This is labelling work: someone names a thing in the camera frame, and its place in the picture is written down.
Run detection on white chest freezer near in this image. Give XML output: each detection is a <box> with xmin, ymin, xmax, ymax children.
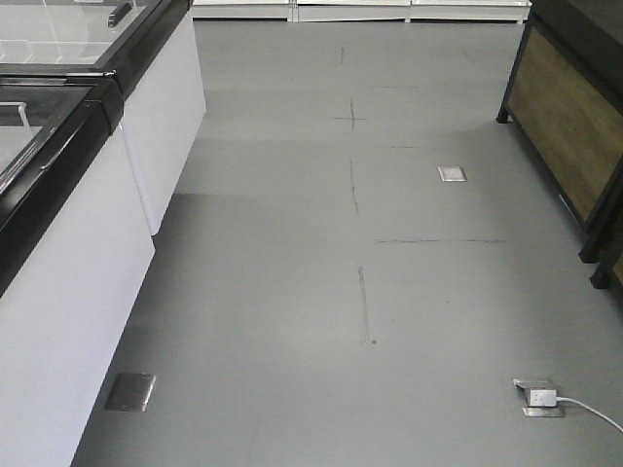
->
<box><xmin>1</xmin><ymin>78</ymin><xmax>155</xmax><ymax>466</ymax></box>

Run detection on metal floor socket plate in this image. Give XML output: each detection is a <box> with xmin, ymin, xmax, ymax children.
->
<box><xmin>437</xmin><ymin>165</ymin><xmax>467</xmax><ymax>183</ymax></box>

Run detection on white power adapter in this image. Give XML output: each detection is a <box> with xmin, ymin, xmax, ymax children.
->
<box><xmin>526</xmin><ymin>387</ymin><xmax>558</xmax><ymax>408</ymax></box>

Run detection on closed steel floor plate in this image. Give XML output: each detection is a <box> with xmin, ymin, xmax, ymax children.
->
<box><xmin>105</xmin><ymin>373</ymin><xmax>157</xmax><ymax>413</ymax></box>

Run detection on white supermarket shelf unit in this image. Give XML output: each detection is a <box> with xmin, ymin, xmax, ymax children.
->
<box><xmin>191</xmin><ymin>0</ymin><xmax>531</xmax><ymax>23</ymax></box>

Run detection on open floor socket box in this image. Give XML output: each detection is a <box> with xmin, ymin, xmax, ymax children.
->
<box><xmin>512</xmin><ymin>377</ymin><xmax>566</xmax><ymax>417</ymax></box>

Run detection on dark wooden display stand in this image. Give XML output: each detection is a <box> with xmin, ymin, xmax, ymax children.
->
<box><xmin>496</xmin><ymin>1</ymin><xmax>622</xmax><ymax>289</ymax></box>

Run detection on white chest freezer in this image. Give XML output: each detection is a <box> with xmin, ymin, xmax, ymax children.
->
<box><xmin>1</xmin><ymin>78</ymin><xmax>155</xmax><ymax>466</ymax></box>
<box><xmin>1</xmin><ymin>1</ymin><xmax>206</xmax><ymax>234</ymax></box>

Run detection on white power cable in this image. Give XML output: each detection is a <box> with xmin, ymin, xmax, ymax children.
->
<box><xmin>555</xmin><ymin>397</ymin><xmax>623</xmax><ymax>434</ymax></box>

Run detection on white chest freezer far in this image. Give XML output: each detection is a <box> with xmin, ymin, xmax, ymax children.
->
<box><xmin>1</xmin><ymin>1</ymin><xmax>206</xmax><ymax>234</ymax></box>

